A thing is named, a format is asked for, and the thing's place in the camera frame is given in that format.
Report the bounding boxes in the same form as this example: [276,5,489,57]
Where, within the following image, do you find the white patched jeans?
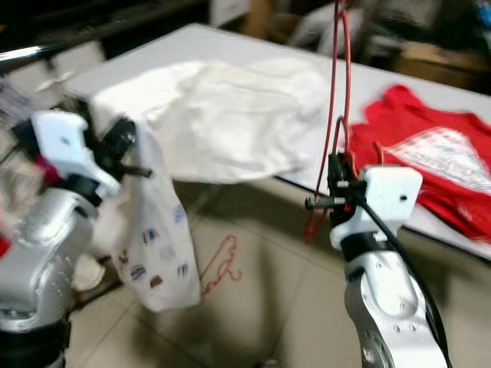
[115,146,196,311]

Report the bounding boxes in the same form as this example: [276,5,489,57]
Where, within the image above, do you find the grey pillow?
[284,4,334,51]

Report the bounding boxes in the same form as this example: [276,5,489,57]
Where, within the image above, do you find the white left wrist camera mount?
[33,110,104,198]

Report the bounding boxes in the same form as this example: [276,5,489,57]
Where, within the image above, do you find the red hanger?
[303,0,354,245]
[199,234,239,296]

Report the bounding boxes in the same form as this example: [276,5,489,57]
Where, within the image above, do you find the cardboard box with S print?
[403,42,491,89]

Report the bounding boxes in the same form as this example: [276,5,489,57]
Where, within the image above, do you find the red printed shirt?
[349,84,491,242]

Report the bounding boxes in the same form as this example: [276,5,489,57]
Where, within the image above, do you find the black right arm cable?
[361,195,453,368]

